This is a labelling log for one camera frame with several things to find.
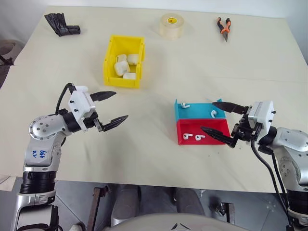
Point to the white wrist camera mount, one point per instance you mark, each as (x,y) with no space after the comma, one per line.
(80,102)
(262,113)

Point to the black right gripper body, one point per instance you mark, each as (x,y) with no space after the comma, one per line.
(247,131)

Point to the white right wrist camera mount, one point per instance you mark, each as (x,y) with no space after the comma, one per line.
(262,113)

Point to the grey rounded shape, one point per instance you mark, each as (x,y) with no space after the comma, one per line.
(188,201)
(127,204)

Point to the pale robot torso shell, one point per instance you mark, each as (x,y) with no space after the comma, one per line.
(156,223)

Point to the black plastic bag roll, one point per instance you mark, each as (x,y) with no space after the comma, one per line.
(59,25)

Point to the orange and black pliers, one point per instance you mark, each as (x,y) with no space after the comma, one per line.
(226,30)

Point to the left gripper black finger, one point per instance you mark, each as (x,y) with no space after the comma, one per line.
(115,122)
(103,95)

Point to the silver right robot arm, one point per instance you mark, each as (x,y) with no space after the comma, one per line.
(292,142)

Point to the rusty metal bar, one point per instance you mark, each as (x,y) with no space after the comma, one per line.
(95,207)
(229,213)

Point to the white shoe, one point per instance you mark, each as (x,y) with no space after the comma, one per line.
(77,227)

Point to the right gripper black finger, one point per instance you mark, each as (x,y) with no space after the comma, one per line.
(231,107)
(219,134)

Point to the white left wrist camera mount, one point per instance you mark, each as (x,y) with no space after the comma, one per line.
(80,102)

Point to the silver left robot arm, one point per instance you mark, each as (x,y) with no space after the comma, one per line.
(41,154)

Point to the blue plastic tray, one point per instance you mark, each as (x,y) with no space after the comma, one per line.
(199,111)

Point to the clear adhesive tape roll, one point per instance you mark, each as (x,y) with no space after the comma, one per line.
(172,30)

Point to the red plastic tray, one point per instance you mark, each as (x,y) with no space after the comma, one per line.
(192,127)

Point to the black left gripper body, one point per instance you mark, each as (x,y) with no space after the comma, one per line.
(91,120)

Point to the beige round stool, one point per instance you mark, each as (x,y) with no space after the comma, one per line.
(9,49)

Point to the yellow plastic bin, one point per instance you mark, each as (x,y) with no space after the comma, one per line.
(109,72)

